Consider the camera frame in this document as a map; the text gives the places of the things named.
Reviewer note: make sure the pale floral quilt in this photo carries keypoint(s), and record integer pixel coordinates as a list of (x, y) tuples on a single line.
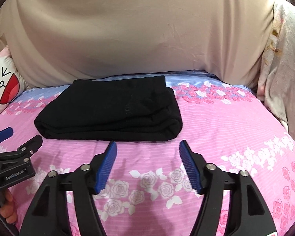
[(280, 78)]

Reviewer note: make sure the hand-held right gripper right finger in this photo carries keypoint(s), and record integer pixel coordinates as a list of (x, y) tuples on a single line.
[(190, 169)]

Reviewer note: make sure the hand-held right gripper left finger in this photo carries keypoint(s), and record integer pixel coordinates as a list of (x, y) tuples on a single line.
[(106, 169)]

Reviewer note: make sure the person's left hand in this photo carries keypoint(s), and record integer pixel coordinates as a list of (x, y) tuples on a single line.
[(8, 209)]

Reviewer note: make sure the pink floral bed sheet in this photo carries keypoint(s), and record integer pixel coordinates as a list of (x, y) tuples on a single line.
[(211, 127)]

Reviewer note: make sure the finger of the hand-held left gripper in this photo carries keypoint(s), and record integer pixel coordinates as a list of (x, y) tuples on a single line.
[(3, 134), (30, 145)]

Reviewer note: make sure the cartoon face pillow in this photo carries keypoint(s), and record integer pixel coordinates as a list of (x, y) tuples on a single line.
[(5, 83)]

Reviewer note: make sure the black pants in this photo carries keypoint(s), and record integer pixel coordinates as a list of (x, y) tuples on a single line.
[(108, 110)]

